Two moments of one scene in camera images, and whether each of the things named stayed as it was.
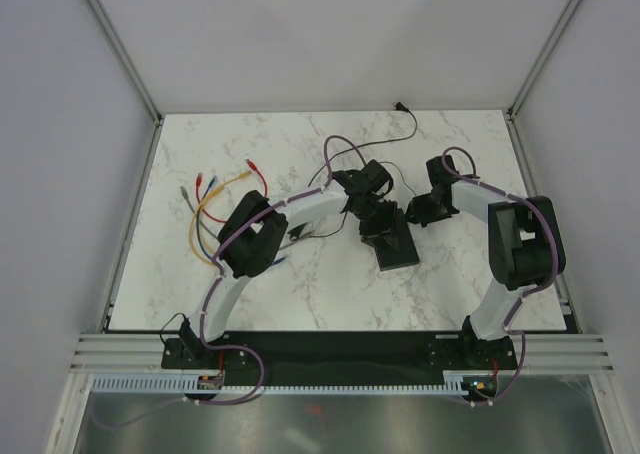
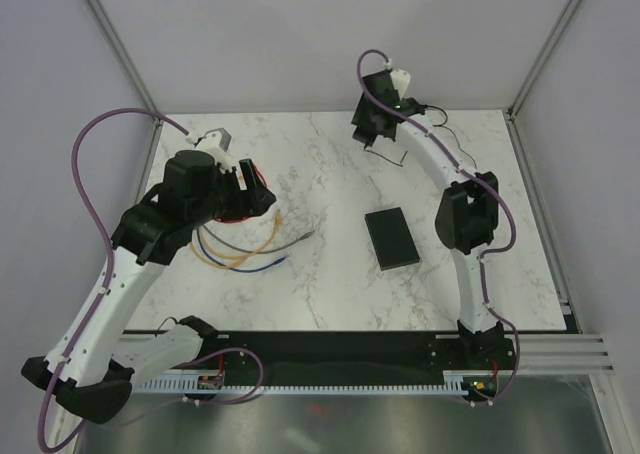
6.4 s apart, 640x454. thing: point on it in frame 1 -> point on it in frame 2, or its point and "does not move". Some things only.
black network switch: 388,256 does not move
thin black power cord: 398,105 -> 441,125
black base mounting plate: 261,360 does not move
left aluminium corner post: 103,19 does not move
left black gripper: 386,223 -> 251,202
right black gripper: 417,215 -> 361,117
